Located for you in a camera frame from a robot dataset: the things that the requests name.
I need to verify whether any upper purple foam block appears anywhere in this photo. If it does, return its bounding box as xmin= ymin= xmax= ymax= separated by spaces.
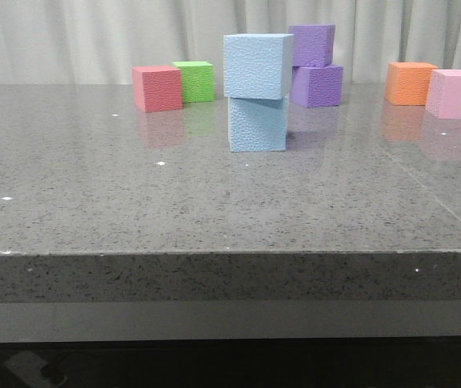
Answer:
xmin=288 ymin=24 xmax=336 ymax=68

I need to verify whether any pink foam block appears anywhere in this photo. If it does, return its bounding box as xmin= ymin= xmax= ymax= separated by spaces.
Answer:
xmin=425 ymin=70 xmax=461 ymax=120

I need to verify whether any purple foam block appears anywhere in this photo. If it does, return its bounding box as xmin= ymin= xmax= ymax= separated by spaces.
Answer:
xmin=288 ymin=24 xmax=336 ymax=68
xmin=290 ymin=65 xmax=344 ymax=108

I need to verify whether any orange foam block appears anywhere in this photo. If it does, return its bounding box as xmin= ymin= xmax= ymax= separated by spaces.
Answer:
xmin=385 ymin=62 xmax=438 ymax=106

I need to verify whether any red foam block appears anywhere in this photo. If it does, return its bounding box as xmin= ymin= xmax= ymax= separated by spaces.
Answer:
xmin=132 ymin=65 xmax=183 ymax=112

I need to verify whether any green foam block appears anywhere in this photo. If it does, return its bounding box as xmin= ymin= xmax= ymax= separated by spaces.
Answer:
xmin=172 ymin=61 xmax=215 ymax=103

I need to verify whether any lower purple foam block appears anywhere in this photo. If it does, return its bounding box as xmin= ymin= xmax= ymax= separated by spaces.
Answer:
xmin=290 ymin=65 xmax=344 ymax=108

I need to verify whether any light blue foam block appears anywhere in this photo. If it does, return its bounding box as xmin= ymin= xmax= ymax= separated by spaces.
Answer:
xmin=228 ymin=95 xmax=290 ymax=152
xmin=223 ymin=33 xmax=294 ymax=99

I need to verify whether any white pleated curtain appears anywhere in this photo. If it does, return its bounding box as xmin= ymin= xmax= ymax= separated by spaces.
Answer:
xmin=0 ymin=1 xmax=461 ymax=84

